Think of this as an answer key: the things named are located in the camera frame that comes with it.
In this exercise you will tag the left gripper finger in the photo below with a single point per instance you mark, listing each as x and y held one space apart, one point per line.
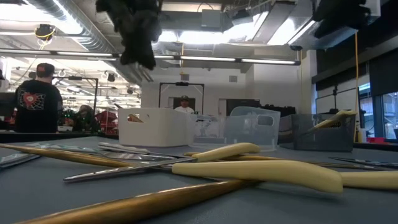
146 51
131 49

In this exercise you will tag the green white striped straw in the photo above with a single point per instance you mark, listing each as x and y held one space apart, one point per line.
15 160

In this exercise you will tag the long ceiling light strip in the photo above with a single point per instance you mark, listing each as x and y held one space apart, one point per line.
205 58

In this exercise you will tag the person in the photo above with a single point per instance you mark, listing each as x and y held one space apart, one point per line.
37 109
83 116
184 109

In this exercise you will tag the grey ceiling vent box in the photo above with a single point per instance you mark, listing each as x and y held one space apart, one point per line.
213 18

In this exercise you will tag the red storage bins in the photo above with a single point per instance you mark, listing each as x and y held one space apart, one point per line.
107 123

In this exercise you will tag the white plastic bin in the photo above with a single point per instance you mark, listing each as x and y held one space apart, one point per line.
155 130

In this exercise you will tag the white yellow bottle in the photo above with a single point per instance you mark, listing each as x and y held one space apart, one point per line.
362 137

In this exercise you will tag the dark grey plastic bin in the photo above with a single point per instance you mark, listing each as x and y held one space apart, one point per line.
311 141

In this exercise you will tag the clear plastic bin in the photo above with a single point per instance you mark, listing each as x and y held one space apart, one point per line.
248 133

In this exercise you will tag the red low box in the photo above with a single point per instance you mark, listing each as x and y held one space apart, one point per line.
379 140

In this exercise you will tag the silver ribbed air duct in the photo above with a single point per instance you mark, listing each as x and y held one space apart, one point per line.
90 34

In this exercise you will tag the grey wall box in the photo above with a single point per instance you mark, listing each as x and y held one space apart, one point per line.
184 77

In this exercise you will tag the black metal frame stand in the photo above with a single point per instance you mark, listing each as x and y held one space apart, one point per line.
182 83
84 78

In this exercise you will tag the grey wall vent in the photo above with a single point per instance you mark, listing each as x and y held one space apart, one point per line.
233 78

